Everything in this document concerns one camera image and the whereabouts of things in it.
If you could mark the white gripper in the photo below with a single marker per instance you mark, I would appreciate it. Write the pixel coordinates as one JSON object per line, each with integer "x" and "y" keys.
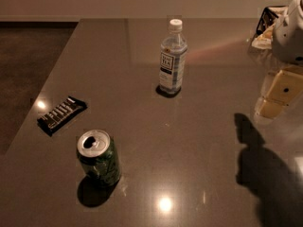
{"x": 289, "y": 37}

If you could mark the clear blue-label plastic bottle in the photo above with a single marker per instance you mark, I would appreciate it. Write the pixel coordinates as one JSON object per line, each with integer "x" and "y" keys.
{"x": 172, "y": 59}

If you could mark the green soda can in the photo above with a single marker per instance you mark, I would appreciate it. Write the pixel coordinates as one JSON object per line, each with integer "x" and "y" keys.
{"x": 98, "y": 157}

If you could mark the black snack bar wrapper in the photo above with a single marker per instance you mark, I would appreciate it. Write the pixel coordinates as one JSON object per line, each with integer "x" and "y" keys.
{"x": 60, "y": 115}

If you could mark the black wire basket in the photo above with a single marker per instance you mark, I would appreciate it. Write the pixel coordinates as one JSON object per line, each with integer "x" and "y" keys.
{"x": 266, "y": 23}

